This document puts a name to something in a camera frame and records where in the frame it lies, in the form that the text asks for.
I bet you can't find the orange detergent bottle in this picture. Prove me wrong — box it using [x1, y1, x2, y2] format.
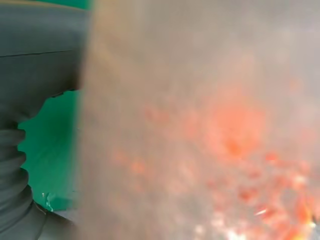
[75, 0, 320, 240]

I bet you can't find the green table mat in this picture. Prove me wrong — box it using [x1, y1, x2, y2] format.
[17, 0, 94, 213]

